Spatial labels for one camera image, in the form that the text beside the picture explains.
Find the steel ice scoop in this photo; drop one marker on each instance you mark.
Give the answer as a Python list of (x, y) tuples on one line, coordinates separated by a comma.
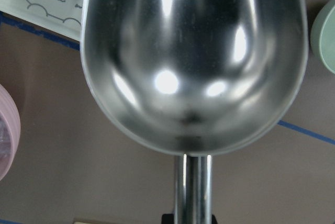
[(194, 78)]

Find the pink bowl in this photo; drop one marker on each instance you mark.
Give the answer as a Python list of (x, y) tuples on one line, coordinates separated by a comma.
[(10, 131)]

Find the cream bear tray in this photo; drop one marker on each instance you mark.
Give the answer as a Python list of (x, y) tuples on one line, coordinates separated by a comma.
[(60, 16)]

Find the green bowl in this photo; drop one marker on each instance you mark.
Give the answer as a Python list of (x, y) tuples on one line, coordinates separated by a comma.
[(322, 36)]

